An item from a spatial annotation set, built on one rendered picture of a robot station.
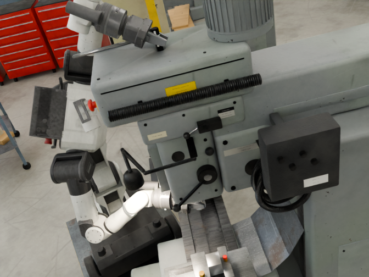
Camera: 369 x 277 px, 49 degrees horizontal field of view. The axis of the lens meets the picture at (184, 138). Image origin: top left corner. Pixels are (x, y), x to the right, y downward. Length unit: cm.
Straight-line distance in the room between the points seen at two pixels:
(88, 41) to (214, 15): 59
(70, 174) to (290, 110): 88
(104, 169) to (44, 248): 154
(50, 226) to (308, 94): 282
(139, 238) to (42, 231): 143
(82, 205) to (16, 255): 198
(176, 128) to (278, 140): 35
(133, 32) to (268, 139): 49
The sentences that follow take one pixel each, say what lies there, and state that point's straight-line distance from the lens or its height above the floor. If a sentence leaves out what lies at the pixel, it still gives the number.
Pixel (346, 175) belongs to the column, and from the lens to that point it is 143.
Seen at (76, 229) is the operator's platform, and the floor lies 40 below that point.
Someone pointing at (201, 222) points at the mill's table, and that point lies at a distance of 195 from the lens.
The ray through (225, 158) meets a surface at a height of 151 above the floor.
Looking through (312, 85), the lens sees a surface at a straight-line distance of 132.
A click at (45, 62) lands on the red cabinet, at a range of 637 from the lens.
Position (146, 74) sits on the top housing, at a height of 188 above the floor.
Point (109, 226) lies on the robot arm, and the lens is 176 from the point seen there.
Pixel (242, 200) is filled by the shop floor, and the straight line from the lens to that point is 333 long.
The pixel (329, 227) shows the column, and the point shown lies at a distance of 159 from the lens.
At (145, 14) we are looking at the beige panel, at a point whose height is 145.
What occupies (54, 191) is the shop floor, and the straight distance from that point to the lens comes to 405.
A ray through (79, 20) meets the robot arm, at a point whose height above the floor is 203.
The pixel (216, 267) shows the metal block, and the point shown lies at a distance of 162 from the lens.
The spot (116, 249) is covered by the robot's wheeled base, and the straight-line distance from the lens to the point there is 246.
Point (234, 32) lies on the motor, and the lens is 118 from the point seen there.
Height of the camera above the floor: 238
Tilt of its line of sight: 35 degrees down
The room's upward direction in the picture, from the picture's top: 14 degrees counter-clockwise
